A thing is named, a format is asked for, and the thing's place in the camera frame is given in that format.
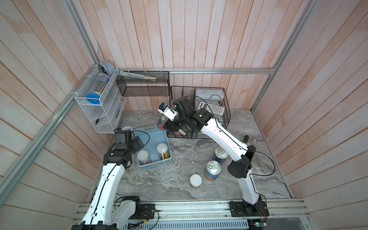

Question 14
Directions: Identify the white lid red label can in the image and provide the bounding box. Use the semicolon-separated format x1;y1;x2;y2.
137;150;151;165

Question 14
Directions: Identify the light blue plastic basket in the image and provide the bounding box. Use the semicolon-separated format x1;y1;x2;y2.
134;124;172;169

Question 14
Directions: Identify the white lid yellow label can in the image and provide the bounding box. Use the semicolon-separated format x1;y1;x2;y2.
157;143;170;160

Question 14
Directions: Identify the dark blue pull tab can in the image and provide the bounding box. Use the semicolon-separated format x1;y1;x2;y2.
212;146;229;165

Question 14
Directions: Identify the blue yellow pull tab can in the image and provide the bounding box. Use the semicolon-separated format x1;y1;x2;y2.
204;161;221;181

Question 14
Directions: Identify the white lid small tan can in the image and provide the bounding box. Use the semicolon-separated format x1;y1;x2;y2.
190;174;202;189

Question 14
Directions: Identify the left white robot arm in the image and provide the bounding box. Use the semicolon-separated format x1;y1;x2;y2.
72;128;144;230

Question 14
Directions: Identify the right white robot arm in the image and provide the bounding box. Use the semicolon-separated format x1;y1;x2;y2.
158;97;262;206

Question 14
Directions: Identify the white eraser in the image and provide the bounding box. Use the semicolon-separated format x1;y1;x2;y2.
178;129;186;136

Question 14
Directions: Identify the white alarm clock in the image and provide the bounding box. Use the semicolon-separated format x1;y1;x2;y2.
122;126;134;131

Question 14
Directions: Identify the white calculator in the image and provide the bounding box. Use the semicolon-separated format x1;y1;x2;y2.
197;102;225;116

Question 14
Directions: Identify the white storage box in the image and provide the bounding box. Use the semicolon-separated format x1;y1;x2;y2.
195;89;225;101

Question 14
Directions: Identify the blue cap clear tube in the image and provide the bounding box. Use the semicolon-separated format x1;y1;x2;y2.
86;73;110;104

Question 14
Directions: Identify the pale green ruler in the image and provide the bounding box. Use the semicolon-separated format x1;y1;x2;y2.
119;71;156;80

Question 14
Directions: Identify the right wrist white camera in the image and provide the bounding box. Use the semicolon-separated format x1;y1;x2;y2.
158;103;178;121

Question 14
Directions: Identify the black wire desk organizer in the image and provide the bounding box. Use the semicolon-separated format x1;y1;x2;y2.
169;86;231;128

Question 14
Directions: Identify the white wire wall shelf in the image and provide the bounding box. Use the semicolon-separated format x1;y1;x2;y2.
75;66;126;134

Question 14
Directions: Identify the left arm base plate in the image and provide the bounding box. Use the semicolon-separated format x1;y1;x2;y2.
115;203;156;220

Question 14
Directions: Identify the black mesh wall basket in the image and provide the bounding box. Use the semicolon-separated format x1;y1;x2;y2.
116;71;170;97

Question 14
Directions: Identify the aluminium rail frame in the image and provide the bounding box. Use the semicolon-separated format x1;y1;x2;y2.
73;198;316;230

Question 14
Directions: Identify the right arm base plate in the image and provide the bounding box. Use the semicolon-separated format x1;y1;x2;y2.
229;200;269;217

